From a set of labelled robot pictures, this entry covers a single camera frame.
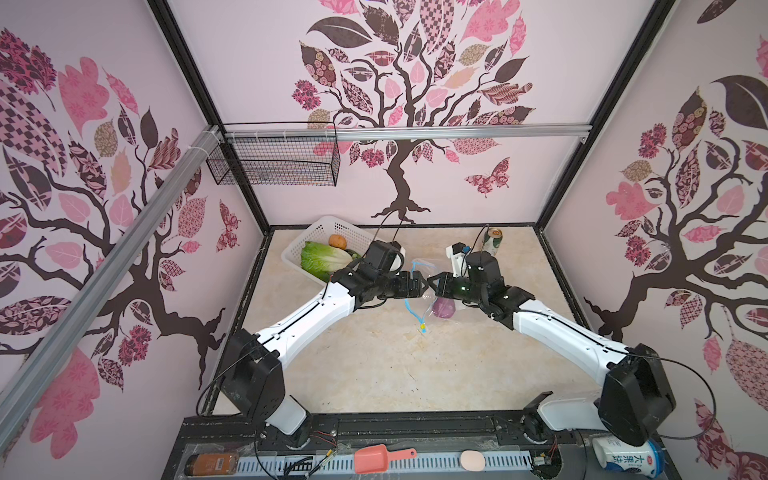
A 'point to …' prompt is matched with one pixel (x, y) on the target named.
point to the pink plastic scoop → (375, 459)
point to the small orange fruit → (338, 241)
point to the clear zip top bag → (422, 307)
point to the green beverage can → (492, 241)
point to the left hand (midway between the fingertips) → (415, 290)
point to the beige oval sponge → (472, 460)
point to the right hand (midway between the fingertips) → (427, 277)
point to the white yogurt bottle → (647, 459)
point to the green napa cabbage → (323, 261)
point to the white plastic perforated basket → (355, 238)
